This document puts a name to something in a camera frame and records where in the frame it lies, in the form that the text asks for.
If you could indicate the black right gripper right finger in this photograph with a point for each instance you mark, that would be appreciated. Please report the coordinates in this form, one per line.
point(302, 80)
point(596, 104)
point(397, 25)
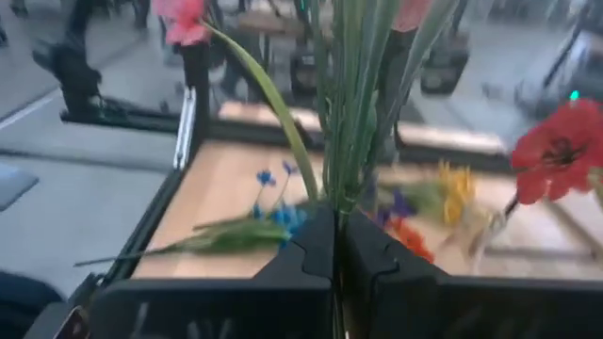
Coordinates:
point(471, 311)

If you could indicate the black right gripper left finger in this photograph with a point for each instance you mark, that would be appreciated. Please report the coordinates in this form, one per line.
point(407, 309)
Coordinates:
point(212, 311)

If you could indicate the orange artificial flower bunch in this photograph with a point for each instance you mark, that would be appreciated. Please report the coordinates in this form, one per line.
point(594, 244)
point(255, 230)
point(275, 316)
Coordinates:
point(414, 242)

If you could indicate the yellow artificial flower bunch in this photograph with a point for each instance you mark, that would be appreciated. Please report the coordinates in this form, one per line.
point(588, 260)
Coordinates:
point(454, 195)

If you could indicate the blue artificial flower bunch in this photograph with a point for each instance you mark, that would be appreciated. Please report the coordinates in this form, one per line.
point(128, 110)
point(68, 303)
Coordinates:
point(282, 216)

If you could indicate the purple artificial flower bunch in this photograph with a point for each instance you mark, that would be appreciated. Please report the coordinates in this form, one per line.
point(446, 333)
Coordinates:
point(400, 205)

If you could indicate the pink artificial flower bunch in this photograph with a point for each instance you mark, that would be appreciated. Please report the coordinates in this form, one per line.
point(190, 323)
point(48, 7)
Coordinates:
point(348, 117)

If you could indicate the silver aluminium bracket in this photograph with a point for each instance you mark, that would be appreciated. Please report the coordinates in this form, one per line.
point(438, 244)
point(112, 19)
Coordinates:
point(184, 127)

